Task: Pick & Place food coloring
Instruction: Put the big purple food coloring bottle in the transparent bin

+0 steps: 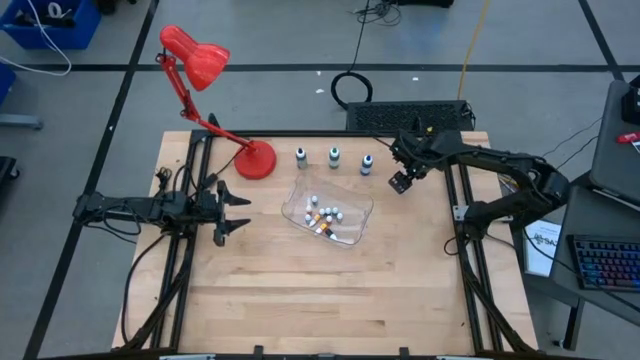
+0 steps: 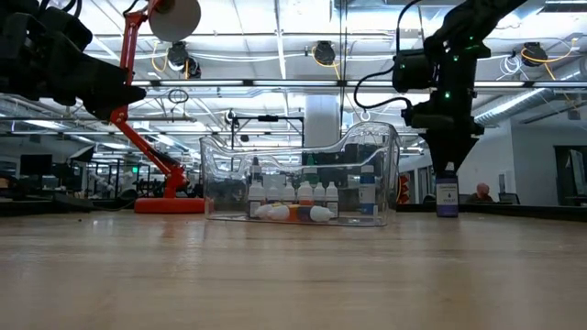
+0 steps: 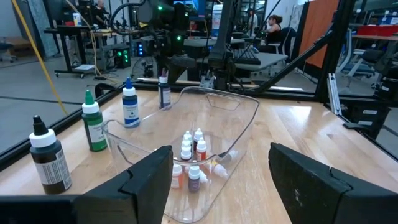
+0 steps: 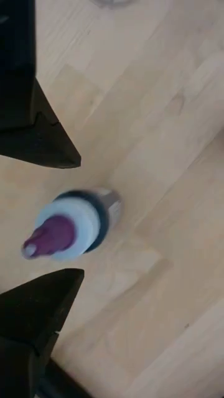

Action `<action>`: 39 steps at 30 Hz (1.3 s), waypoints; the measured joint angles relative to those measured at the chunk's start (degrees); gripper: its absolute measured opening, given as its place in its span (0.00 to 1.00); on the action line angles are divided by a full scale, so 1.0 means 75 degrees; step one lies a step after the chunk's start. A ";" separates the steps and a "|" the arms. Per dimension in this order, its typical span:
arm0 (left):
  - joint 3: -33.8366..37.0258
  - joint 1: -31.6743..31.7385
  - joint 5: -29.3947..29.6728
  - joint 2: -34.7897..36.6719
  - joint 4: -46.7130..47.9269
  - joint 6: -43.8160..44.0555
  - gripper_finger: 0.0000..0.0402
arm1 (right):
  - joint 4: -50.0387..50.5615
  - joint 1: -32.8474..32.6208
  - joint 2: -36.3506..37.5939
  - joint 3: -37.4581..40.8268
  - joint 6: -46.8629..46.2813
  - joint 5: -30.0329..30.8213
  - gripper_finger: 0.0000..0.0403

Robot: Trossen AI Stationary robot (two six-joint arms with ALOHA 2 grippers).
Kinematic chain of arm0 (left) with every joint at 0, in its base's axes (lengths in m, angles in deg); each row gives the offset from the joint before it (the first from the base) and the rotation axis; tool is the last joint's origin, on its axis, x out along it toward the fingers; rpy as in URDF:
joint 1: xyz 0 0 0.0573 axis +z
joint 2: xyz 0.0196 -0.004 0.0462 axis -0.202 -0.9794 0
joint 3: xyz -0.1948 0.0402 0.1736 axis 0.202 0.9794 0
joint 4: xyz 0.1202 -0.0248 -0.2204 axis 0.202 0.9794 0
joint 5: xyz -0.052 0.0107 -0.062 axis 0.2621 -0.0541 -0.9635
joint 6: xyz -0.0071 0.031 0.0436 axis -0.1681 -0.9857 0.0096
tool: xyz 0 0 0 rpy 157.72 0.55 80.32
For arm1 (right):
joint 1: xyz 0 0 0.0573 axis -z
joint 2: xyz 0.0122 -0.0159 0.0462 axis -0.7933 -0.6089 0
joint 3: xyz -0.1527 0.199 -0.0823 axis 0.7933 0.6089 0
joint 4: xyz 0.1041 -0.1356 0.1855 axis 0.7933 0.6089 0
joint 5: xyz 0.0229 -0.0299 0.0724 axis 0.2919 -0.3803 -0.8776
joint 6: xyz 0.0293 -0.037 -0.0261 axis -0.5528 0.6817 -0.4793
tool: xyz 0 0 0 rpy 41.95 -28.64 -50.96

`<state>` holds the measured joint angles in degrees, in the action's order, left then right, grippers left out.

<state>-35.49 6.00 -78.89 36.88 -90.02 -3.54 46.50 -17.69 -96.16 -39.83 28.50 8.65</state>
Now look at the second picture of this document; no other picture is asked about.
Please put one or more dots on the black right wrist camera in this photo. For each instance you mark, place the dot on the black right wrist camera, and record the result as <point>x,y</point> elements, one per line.
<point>415,117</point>

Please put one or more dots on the red desk lamp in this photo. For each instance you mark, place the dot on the red desk lamp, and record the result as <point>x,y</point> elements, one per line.
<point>169,205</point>

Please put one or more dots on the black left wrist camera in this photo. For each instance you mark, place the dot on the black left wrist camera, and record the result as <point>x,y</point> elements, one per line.
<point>69,29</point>

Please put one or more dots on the large black food coloring bottle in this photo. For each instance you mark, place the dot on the large black food coloring bottle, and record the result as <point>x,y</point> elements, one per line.
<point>256,172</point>

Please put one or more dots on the small green food coloring bottle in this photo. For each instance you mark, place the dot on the small green food coloring bottle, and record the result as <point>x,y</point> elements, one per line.
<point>319,194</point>

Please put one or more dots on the large violet food coloring bottle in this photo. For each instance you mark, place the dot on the large violet food coloring bottle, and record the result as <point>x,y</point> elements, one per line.
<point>447,197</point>

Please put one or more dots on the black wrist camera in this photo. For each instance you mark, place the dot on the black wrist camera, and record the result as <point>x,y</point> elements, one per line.
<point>415,117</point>
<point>69,29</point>

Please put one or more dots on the small red food coloring bottle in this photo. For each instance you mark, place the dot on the small red food coloring bottle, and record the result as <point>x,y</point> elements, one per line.
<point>332,197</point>

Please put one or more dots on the small purple food coloring bottle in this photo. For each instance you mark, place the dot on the small purple food coloring bottle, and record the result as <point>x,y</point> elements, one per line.
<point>289,194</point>

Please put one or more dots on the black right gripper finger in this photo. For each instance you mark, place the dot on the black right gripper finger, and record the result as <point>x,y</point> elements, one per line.
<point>449,151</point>

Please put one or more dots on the white building column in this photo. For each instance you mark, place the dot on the white building column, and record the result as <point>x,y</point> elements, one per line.
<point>323,119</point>

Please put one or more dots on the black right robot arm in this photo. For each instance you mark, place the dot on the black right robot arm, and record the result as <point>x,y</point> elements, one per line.
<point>458,27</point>

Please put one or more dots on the red wall sign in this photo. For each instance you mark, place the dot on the red wall sign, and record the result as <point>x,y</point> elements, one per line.
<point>404,189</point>

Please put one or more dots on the clear plastic bin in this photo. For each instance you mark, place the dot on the clear plastic bin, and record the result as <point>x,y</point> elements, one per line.
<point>229,201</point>

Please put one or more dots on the large blue food coloring bottle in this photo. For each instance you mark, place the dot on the large blue food coloring bottle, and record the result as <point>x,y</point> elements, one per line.
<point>367,197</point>

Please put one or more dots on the person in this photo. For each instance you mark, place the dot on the person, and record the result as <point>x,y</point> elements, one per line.
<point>481,194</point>

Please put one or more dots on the black monitor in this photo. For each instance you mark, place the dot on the black monitor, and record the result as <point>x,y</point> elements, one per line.
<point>36,164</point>

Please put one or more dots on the small dark brown coloring bottle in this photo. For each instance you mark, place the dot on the small dark brown coloring bottle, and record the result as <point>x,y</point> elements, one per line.
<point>321,213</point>

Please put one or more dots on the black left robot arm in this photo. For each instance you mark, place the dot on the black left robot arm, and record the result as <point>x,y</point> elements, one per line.
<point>9,5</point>

